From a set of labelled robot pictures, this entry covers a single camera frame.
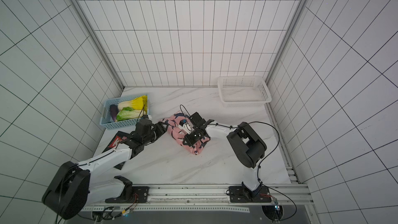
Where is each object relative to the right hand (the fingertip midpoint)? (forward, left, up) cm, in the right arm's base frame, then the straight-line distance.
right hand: (180, 144), depth 88 cm
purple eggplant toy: (+20, +47, +3) cm, 51 cm away
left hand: (+6, +9, +6) cm, 12 cm away
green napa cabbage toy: (+15, +35, +7) cm, 39 cm away
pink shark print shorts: (+11, +6, +3) cm, 13 cm away
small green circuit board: (-26, -49, -1) cm, 55 cm away
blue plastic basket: (+12, +50, +1) cm, 51 cm away
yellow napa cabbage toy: (+22, +30, +8) cm, 37 cm away
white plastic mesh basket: (+45, -42, -2) cm, 62 cm away
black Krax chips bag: (-1, +39, -1) cm, 39 cm away
